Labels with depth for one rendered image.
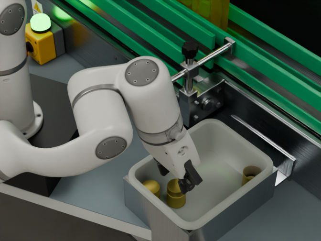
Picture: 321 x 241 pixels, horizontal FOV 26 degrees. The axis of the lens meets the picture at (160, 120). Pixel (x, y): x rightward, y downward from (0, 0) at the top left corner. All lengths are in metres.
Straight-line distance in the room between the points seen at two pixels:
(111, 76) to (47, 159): 0.15
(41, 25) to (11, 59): 0.33
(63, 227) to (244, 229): 1.04
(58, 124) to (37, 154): 0.39
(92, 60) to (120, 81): 0.53
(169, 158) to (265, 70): 0.28
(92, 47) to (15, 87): 0.28
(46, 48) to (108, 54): 0.18
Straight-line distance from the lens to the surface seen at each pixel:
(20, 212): 2.28
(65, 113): 1.39
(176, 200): 1.25
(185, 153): 1.10
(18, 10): 1.18
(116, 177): 1.34
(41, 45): 1.56
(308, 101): 1.24
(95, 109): 0.97
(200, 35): 1.33
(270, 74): 1.27
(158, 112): 1.01
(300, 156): 1.30
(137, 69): 0.99
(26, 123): 1.34
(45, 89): 1.45
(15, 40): 1.21
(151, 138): 1.06
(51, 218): 2.25
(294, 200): 1.33
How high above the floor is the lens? 1.77
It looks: 45 degrees down
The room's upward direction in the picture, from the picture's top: straight up
